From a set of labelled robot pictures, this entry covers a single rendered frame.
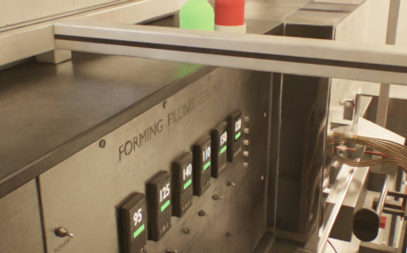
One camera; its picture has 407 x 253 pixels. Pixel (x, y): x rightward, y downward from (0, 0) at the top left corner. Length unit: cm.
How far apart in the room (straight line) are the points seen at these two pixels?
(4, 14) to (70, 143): 401
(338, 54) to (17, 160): 39
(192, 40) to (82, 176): 24
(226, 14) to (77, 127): 52
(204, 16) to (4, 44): 31
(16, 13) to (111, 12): 367
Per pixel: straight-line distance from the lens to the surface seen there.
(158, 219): 81
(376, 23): 597
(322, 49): 70
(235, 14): 105
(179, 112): 84
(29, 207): 58
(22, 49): 82
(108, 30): 81
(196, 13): 90
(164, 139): 80
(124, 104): 66
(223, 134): 100
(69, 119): 63
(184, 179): 86
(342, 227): 174
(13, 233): 57
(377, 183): 204
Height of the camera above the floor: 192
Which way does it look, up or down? 20 degrees down
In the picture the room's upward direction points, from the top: straight up
